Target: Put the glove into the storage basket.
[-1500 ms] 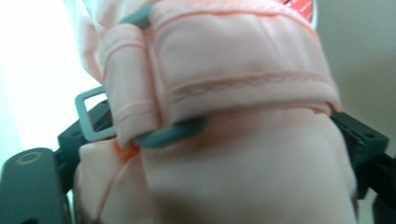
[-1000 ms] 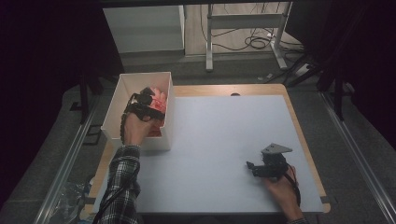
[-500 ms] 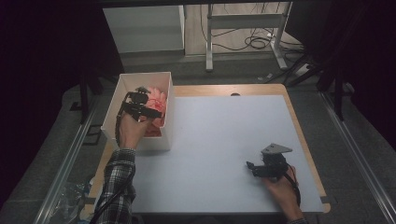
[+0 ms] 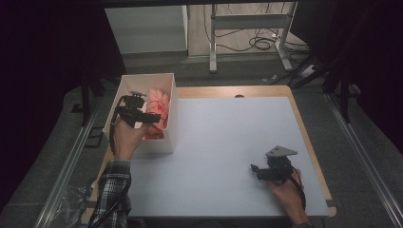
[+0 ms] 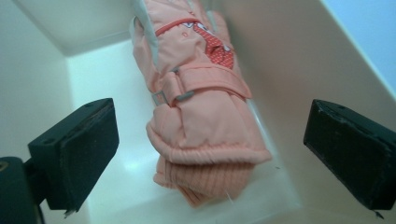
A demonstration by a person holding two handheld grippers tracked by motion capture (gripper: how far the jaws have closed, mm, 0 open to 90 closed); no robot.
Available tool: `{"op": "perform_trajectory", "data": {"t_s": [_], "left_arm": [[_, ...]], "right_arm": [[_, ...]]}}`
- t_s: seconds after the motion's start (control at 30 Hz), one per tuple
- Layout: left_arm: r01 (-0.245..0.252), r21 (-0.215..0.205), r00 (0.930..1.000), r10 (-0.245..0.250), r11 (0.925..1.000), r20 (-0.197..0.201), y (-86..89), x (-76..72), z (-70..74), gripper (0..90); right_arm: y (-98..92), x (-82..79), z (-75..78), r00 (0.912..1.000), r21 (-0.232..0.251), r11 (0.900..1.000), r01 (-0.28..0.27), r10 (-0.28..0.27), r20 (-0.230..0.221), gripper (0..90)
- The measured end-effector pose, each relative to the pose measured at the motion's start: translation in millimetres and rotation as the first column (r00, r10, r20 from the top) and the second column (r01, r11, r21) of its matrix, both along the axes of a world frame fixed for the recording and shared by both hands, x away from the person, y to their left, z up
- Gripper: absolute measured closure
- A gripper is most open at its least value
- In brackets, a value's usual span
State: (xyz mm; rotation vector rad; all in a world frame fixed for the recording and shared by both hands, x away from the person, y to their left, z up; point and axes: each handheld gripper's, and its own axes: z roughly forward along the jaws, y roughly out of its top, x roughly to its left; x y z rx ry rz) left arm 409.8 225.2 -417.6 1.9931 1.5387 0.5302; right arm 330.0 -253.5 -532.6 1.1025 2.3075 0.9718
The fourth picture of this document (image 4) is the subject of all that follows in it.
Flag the white cabinet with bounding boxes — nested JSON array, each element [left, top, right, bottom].
[[104, 4, 190, 55]]

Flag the grey metal desk frame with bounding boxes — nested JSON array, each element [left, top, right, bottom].
[[208, 1, 299, 74]]

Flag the white power strip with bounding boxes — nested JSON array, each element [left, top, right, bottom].
[[298, 64, 317, 79]]

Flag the white box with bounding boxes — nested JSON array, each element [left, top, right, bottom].
[[102, 72, 179, 156]]

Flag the person's left hand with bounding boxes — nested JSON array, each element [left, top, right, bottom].
[[112, 118, 150, 162]]

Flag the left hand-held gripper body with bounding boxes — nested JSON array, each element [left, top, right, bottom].
[[115, 90, 147, 128]]

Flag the black floor bracket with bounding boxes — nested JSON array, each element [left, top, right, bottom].
[[83, 125, 105, 149]]

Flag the hand-held gripper black cable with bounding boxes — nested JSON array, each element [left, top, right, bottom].
[[108, 96, 127, 156], [288, 166, 308, 211]]

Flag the person's right hand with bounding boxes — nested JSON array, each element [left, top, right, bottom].
[[267, 167, 309, 227]]

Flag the black stand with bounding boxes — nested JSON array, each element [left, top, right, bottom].
[[70, 70, 106, 127], [322, 53, 362, 124]]

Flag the dark curtain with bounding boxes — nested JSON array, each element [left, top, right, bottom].
[[0, 0, 127, 210], [289, 0, 403, 156]]

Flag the pink and grey glove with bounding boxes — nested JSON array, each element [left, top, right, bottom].
[[142, 123, 165, 141]]

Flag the clear plastic bag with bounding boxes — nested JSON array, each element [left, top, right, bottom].
[[47, 184, 97, 228]]

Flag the light blue table mat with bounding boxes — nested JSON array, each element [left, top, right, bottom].
[[126, 96, 331, 219]]

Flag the pink glove with red strap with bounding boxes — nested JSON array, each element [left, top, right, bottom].
[[145, 87, 171, 130]]

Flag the black floor cables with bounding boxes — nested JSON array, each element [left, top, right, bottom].
[[202, 2, 310, 53]]

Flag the right hand-held gripper black cable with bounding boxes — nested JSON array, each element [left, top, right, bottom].
[[288, 166, 308, 211]]

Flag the left hand-held gripper black cable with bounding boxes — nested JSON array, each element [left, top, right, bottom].
[[108, 96, 127, 156]]

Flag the wooden table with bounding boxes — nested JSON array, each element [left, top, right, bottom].
[[85, 84, 337, 223]]

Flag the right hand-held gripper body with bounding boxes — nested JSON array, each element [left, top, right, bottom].
[[264, 144, 299, 183]]

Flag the aluminium rail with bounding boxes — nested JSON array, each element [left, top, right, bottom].
[[325, 93, 403, 228], [33, 100, 103, 228]]

